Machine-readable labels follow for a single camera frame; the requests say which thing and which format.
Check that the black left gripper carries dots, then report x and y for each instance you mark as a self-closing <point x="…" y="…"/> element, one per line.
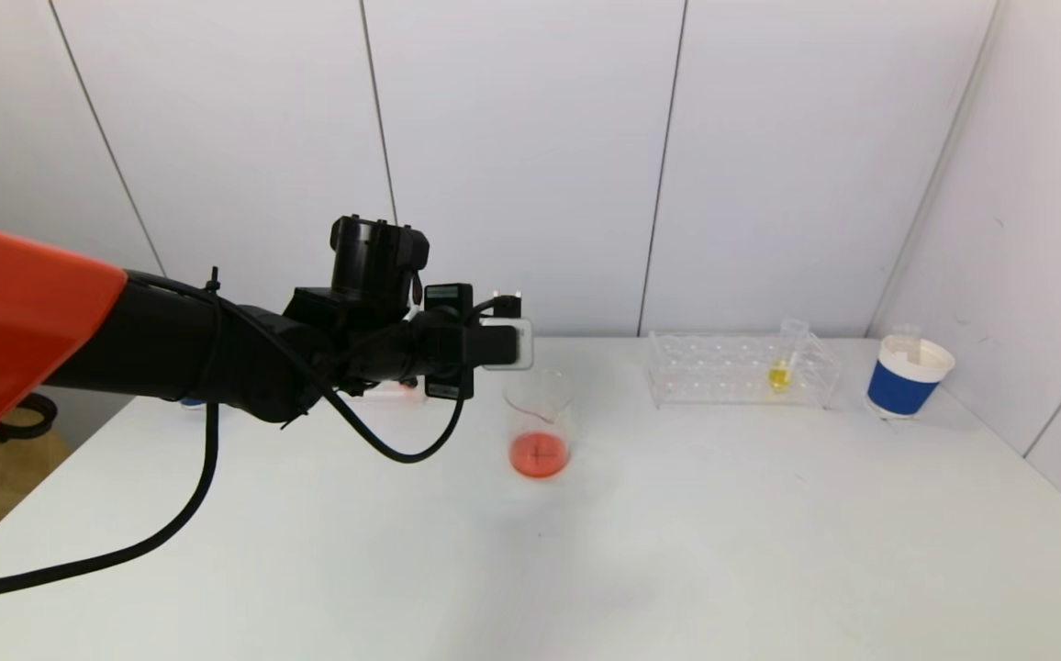
<point x="449" y="341"/>

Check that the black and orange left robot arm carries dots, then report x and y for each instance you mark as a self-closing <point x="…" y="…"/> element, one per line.
<point x="173" y="349"/>

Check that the clear glass beaker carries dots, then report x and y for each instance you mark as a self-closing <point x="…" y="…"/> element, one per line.
<point x="540" y="454"/>

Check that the test tube with yellow liquid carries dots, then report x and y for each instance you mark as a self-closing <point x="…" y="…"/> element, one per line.
<point x="778" y="375"/>

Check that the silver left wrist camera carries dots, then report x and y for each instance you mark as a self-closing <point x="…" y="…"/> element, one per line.
<point x="505" y="344"/>

